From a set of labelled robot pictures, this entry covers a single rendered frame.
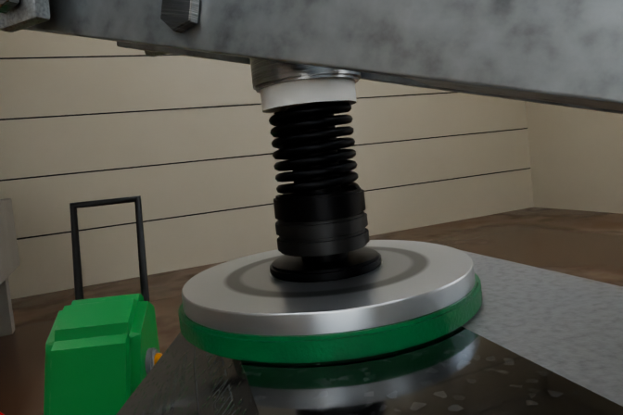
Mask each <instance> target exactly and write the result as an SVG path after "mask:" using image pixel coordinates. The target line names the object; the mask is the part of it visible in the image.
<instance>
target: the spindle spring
mask: <svg viewBox="0 0 623 415"><path fill-rule="evenodd" d="M350 110H351V105H350V104H349V103H336V104H327V105H320V106H313V107H302V108H297V109H292V110H288V111H281V112H275V113H274V115H272V116H271V117H270V118H269V122H270V124H271V125H273V126H275V127H273V128H272V129H271V131H270V134H271V135H272V136H273V137H278V138H276V139H273V141H272V146H273V147H274V148H277V149H278V150H276V151H274V152H273V157H274V159H288V160H284V161H279V162H276V163H275V164H274V165H273V166H274V169H275V170H278V171H284V170H292V169H294V168H301V167H307V166H313V165H319V164H325V163H331V162H337V161H338V163H339V164H335V165H330V166H323V167H318V168H312V169H305V170H294V171H288V172H281V173H278V174H277V175H275V179H276V180H277V181H278V182H293V181H296V180H304V179H310V178H316V177H323V176H328V175H333V174H339V173H340V176H336V177H332V178H326V179H321V180H315V181H308V182H295V183H288V184H281V185H278V186H277V187H276V191H277V192H278V193H280V194H288V193H297V192H305V191H311V190H318V189H324V188H329V187H335V186H339V185H341V188H347V189H346V190H353V189H359V188H360V186H359V184H357V183H356V182H355V181H356V180H357V179H358V178H359V176H358V173H356V172H355V171H352V170H354V169H356V167H357V163H356V161H354V160H350V159H351V158H354V157H355V156H356V151H355V150H353V149H351V148H347V147H350V146H353V145H354V144H355V141H354V139H353V138H349V137H343V138H337V139H336V140H332V141H325V142H320V143H313V144H307V145H296V146H291V147H290V145H292V144H296V143H302V142H308V141H314V140H320V139H326V138H333V137H339V136H345V135H351V134H352V133H353V132H354V130H353V128H352V127H350V126H347V127H336V128H332V129H325V130H319V131H312V132H302V133H296V134H291V135H288V133H289V132H296V131H302V130H308V129H313V128H320V127H326V126H333V125H340V124H348V123H351V122H352V120H353V118H352V116H351V115H335V116H327V117H320V118H314V119H303V120H297V121H292V122H287V121H288V120H289V119H297V118H302V117H308V116H314V115H321V114H328V113H334V114H338V113H345V112H349V111H350ZM341 148H345V149H341ZM336 149H337V152H335V153H329V154H323V155H317V156H311V157H300V158H294V159H291V157H294V156H300V155H306V154H312V153H318V152H324V151H330V150H336Z"/></svg>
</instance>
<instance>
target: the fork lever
mask: <svg viewBox="0 0 623 415"><path fill-rule="evenodd" d="M48 1H49V8H50V20H48V21H45V22H42V23H39V24H36V25H33V26H31V27H28V28H25V29H23V30H29V31H43V32H51V33H58V34H66V35H73V36H81V37H88V38H95V39H102V40H110V41H117V46H118V47H124V48H131V49H138V50H145V51H152V52H159V53H166V54H173V55H180V56H187V57H200V58H207V59H214V60H221V61H228V62H235V63H242V64H249V65H250V58H256V59H263V60H271V61H278V62H285V63H292V64H300V65H307V66H314V67H322V68H330V69H343V70H350V71H358V72H360V73H361V80H367V81H375V82H388V83H395V84H402V85H409V86H416V87H423V88H430V89H437V90H444V91H451V92H458V93H465V94H478V95H485V96H492V97H500V98H506V99H514V100H520V101H528V102H534V103H542V104H548V105H556V106H562V107H575V108H583V109H589V110H597V111H603V112H611V113H617V114H623V0H48ZM18 3H19V0H0V13H5V14H6V13H7V12H8V11H9V10H11V9H12V8H13V7H14V6H16V5H17V4H18Z"/></svg>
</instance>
